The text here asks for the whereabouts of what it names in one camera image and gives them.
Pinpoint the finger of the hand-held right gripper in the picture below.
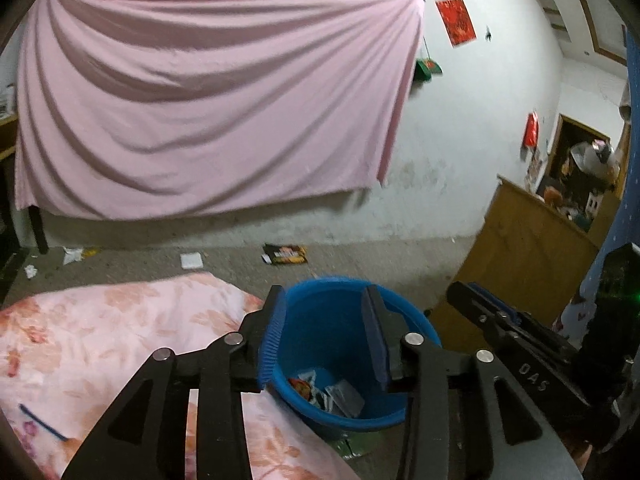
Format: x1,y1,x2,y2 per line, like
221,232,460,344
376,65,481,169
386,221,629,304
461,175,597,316
467,282,577,362
446,281,593,409

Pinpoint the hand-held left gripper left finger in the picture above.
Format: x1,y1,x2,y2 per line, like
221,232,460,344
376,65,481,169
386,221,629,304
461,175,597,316
61,285,287,480

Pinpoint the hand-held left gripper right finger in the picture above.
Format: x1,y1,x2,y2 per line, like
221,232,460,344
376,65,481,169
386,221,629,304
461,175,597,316
361,285,543,480

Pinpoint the blue plastic bucket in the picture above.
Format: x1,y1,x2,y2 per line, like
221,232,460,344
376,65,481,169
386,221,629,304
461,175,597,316
265,275,444,442

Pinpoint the silver wrapper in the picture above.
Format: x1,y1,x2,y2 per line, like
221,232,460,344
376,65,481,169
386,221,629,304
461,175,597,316
324,379,367,419

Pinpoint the wooden cabinet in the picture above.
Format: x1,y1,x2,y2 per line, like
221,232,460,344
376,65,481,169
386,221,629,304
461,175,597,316
429,175,601,350

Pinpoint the black snack packet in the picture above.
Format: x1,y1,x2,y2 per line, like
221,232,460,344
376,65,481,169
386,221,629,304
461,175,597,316
261,243,309,266

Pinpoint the green flat packet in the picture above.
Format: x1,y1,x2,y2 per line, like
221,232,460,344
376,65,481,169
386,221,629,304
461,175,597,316
339,431,387,459

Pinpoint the cluttered doorway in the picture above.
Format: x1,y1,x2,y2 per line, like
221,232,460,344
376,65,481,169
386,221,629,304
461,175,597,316
534,113,632,235

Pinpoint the red hanging ornament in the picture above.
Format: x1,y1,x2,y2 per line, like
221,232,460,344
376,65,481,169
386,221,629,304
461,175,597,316
522,112,540,150

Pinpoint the pink floral blanket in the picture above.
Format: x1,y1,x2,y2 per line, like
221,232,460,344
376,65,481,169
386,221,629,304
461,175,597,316
0,272,362,480

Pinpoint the green hanging ornament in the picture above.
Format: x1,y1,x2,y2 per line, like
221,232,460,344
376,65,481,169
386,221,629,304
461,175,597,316
413,35,444,84

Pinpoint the blue straw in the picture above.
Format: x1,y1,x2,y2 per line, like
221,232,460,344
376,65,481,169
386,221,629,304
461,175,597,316
18,403,69,442

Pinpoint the pink hanging cloth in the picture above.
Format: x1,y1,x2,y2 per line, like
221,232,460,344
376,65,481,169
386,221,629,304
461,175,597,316
14,0,426,221

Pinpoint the dark table leg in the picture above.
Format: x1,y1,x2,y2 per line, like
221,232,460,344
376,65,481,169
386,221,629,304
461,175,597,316
27,204,50,255

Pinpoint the wooden shelf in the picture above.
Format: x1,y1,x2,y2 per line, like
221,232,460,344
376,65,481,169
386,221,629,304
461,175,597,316
0,114,19,162

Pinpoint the red wall poster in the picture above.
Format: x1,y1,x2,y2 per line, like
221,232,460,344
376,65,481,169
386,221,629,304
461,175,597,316
434,0,477,49

